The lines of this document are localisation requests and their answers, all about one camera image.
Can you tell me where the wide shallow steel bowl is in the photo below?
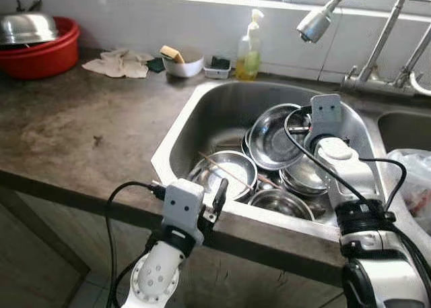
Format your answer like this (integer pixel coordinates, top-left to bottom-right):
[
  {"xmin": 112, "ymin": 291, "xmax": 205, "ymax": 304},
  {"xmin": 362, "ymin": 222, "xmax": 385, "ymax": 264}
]
[{"xmin": 245, "ymin": 103, "xmax": 312, "ymax": 172}]

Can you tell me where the wooden chopstick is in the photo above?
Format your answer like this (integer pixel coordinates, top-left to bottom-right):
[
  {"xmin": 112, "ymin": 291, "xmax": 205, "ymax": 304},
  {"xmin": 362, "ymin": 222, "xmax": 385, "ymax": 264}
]
[{"xmin": 199, "ymin": 152, "xmax": 258, "ymax": 189}]

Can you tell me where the stainless steel double sink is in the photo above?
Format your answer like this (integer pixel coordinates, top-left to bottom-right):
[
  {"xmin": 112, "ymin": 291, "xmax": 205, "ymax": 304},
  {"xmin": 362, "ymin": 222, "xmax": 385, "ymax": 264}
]
[{"xmin": 150, "ymin": 79, "xmax": 431, "ymax": 245}]

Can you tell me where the chrome sink faucet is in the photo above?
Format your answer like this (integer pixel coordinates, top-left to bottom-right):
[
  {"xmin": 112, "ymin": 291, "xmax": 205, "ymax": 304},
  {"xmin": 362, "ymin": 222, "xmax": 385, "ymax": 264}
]
[{"xmin": 341, "ymin": 0, "xmax": 411, "ymax": 96}]

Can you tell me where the yellow dish soap bottle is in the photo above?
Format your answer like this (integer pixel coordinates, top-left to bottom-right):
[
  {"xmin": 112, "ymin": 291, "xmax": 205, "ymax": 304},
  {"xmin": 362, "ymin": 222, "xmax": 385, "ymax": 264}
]
[{"xmin": 235, "ymin": 9, "xmax": 265, "ymax": 81}]

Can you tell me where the small white tray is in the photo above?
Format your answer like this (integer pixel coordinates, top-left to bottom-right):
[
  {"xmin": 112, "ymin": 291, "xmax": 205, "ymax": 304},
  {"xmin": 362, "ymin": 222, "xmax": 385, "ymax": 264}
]
[{"xmin": 203, "ymin": 55, "xmax": 233, "ymax": 80}]

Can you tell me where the chrome sprayer head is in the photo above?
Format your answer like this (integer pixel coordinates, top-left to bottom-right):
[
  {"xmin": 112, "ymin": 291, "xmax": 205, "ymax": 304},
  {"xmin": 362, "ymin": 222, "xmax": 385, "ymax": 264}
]
[{"xmin": 296, "ymin": 0, "xmax": 361, "ymax": 44}]

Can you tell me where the white ceramic bowl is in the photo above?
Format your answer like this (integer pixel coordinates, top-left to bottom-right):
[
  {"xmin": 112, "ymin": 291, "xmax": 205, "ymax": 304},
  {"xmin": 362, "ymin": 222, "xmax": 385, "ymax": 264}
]
[{"xmin": 162, "ymin": 49, "xmax": 205, "ymax": 79}]

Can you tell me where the green scouring pad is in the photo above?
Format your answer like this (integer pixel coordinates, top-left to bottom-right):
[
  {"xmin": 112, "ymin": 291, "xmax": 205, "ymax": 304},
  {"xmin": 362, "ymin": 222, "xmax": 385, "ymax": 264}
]
[
  {"xmin": 209, "ymin": 56, "xmax": 230, "ymax": 70},
  {"xmin": 147, "ymin": 57, "xmax": 166, "ymax": 74}
]

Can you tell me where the clear plastic bag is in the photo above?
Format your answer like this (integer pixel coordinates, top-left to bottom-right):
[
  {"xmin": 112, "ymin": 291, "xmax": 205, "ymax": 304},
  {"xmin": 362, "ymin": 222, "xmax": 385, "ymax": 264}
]
[{"xmin": 385, "ymin": 148, "xmax": 431, "ymax": 235}]

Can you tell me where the yellow sponge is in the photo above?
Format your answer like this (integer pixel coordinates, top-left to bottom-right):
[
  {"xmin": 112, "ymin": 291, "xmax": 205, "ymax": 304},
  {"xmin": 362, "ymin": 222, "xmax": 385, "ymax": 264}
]
[{"xmin": 159, "ymin": 45, "xmax": 186, "ymax": 65}]

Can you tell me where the beige dish cloth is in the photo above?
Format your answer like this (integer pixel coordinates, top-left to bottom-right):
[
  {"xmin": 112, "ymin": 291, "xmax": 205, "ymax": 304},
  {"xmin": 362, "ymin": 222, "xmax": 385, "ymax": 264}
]
[{"xmin": 82, "ymin": 48, "xmax": 156, "ymax": 80}]

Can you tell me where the red plastic basin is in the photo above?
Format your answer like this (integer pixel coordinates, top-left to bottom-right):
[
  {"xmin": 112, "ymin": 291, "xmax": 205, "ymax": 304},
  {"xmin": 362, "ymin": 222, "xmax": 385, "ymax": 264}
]
[{"xmin": 0, "ymin": 16, "xmax": 81, "ymax": 80}]

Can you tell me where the inverted steel bowl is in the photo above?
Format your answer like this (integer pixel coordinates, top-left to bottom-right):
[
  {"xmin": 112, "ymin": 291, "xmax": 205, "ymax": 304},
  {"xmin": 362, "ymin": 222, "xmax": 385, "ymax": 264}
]
[{"xmin": 0, "ymin": 11, "xmax": 59, "ymax": 47}]

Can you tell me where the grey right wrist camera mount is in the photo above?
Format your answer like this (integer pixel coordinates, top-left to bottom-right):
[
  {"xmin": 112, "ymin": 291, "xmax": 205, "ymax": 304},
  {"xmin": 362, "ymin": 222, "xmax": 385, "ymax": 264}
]
[{"xmin": 306, "ymin": 94, "xmax": 351, "ymax": 150}]

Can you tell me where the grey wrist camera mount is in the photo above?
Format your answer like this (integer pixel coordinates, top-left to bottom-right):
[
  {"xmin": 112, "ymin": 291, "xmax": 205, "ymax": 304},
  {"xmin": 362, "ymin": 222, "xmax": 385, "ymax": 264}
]
[
  {"xmin": 306, "ymin": 94, "xmax": 351, "ymax": 150},
  {"xmin": 162, "ymin": 179, "xmax": 206, "ymax": 238}
]

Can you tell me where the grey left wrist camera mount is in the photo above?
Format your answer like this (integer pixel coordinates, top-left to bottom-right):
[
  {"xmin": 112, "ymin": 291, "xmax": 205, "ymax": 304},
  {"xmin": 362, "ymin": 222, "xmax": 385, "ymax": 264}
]
[{"xmin": 162, "ymin": 179, "xmax": 206, "ymax": 238}]

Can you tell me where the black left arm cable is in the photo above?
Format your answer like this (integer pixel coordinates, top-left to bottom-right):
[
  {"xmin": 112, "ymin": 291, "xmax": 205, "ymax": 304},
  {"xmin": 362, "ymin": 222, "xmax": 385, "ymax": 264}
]
[{"xmin": 106, "ymin": 181, "xmax": 166, "ymax": 308}]

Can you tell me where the chrome tap white hose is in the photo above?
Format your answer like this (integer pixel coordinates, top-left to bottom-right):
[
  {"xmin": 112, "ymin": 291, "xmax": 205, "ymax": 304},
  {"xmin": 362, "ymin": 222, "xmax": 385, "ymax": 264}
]
[{"xmin": 396, "ymin": 25, "xmax": 431, "ymax": 98}]

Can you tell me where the black utensil handle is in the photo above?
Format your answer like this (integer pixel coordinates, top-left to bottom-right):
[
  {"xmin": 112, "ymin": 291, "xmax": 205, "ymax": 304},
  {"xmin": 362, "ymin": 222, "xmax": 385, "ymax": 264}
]
[{"xmin": 17, "ymin": 0, "xmax": 43, "ymax": 14}]

